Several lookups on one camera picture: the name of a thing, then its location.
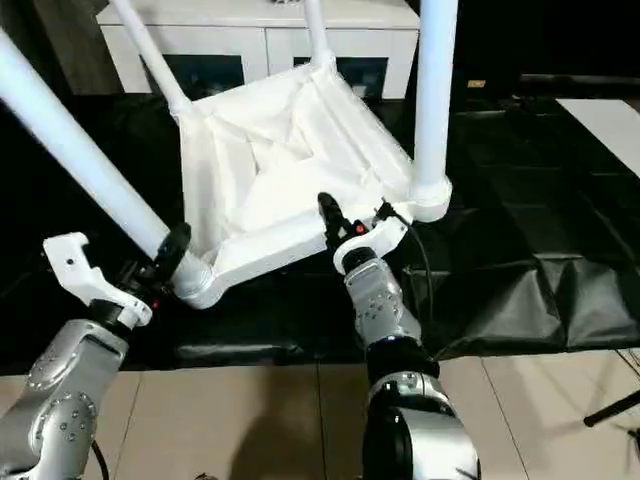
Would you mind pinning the white plastic table top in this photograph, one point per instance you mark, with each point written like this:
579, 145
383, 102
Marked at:
275, 150

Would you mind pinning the white plastic table leg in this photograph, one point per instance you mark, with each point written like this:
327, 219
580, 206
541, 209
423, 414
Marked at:
75, 140
317, 30
145, 50
435, 100

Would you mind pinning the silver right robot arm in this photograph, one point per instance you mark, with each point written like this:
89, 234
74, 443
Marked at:
380, 300

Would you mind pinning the black mat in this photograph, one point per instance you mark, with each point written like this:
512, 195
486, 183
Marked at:
500, 250

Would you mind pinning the small yellow tag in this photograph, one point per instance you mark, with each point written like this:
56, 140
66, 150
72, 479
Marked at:
476, 84

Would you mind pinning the white cabinet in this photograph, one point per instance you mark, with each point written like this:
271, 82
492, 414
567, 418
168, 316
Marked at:
225, 40

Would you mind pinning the grey curtain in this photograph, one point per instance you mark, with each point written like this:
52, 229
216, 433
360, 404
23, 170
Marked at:
75, 60

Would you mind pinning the dark low shelf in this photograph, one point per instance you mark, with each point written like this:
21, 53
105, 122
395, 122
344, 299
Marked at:
575, 85

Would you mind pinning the white flat board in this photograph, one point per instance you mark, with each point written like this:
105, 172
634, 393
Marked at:
605, 130

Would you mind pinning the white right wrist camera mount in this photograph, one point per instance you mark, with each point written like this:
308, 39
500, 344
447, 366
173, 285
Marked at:
385, 235

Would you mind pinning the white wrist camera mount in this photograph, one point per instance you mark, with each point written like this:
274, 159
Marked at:
75, 270
385, 235

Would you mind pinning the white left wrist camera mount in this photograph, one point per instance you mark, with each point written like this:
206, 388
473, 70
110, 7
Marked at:
75, 270

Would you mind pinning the black metal table frame leg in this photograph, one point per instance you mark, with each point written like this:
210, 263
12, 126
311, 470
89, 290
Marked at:
610, 411

